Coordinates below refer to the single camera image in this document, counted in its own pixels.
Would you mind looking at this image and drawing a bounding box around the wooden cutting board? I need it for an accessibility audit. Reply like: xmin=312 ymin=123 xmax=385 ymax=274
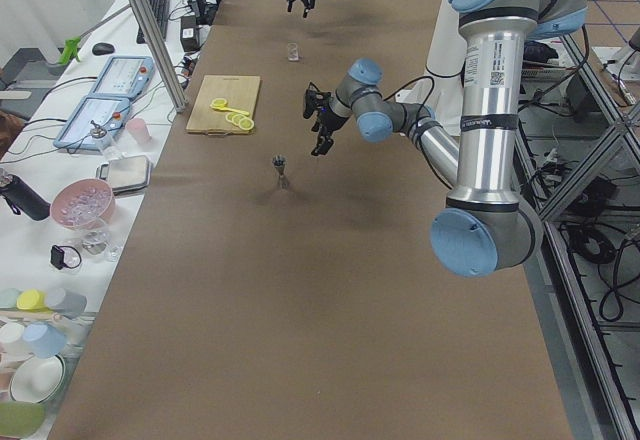
xmin=186 ymin=75 xmax=261 ymax=135

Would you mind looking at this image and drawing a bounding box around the pink plastic cup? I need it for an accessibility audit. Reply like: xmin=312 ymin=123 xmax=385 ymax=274
xmin=125 ymin=117 xmax=152 ymax=145

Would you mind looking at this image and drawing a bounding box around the yellow plastic knife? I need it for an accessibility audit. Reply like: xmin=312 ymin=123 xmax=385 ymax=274
xmin=223 ymin=98 xmax=249 ymax=115

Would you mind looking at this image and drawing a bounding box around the small clear glass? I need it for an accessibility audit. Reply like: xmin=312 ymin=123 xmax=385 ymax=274
xmin=286 ymin=42 xmax=300 ymax=62

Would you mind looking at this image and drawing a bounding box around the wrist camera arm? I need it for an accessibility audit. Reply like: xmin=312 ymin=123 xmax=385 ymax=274
xmin=302 ymin=82 xmax=332 ymax=119

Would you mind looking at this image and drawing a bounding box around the metal tray scale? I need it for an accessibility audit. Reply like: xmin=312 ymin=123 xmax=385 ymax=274
xmin=96 ymin=155 xmax=153 ymax=195

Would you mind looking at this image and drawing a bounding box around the yellow plastic cup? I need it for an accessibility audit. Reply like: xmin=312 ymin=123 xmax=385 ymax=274
xmin=16 ymin=289 xmax=47 ymax=312

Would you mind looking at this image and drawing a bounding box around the wine glass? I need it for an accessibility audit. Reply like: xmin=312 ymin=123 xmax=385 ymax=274
xmin=74 ymin=217 xmax=123 ymax=263

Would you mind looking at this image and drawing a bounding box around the green bowl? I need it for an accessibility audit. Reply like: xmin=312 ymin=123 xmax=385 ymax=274
xmin=1 ymin=401 xmax=46 ymax=439

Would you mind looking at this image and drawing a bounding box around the lemon slice on knife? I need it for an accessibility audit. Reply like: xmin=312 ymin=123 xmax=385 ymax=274
xmin=210 ymin=98 xmax=228 ymax=111

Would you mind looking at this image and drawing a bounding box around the black computer mouse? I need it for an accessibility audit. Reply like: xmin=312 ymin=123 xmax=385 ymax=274
xmin=92 ymin=42 xmax=115 ymax=56

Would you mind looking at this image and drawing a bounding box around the lower teach pendant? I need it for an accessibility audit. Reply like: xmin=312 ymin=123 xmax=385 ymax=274
xmin=53 ymin=96 xmax=131 ymax=151

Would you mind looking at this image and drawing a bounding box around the teach pendant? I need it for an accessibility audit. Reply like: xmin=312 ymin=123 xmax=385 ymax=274
xmin=90 ymin=55 xmax=155 ymax=100
xmin=53 ymin=96 xmax=131 ymax=151

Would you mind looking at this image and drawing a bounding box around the aluminium frame post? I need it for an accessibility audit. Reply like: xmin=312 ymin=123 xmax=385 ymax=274
xmin=129 ymin=0 xmax=187 ymax=113

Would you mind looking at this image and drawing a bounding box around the black bottle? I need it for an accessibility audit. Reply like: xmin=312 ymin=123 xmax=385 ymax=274
xmin=1 ymin=169 xmax=50 ymax=221

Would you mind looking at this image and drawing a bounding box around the black keyboard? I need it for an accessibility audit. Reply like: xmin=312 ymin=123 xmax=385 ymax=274
xmin=147 ymin=0 xmax=169 ymax=40

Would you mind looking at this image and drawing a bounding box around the blue plastic cup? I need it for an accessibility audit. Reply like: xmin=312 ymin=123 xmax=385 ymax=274
xmin=22 ymin=322 xmax=67 ymax=358

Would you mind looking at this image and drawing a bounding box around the steel jigger measuring cup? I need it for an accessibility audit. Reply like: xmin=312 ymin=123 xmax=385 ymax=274
xmin=272 ymin=155 xmax=290 ymax=189

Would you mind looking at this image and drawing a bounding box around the grey plastic cup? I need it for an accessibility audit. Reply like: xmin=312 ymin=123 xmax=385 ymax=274
xmin=44 ymin=287 xmax=87 ymax=318

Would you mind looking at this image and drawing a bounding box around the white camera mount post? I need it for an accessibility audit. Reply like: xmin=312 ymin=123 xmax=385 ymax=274
xmin=423 ymin=0 xmax=466 ymax=137

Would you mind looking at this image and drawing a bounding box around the white plate bowl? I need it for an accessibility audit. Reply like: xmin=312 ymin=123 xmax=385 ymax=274
xmin=9 ymin=356 xmax=66 ymax=403

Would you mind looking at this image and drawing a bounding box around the pink bowl with ice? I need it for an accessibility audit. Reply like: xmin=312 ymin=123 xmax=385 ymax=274
xmin=50 ymin=178 xmax=116 ymax=229

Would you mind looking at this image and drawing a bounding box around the upper teach pendant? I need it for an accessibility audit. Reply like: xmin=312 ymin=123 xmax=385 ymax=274
xmin=90 ymin=55 xmax=155 ymax=100

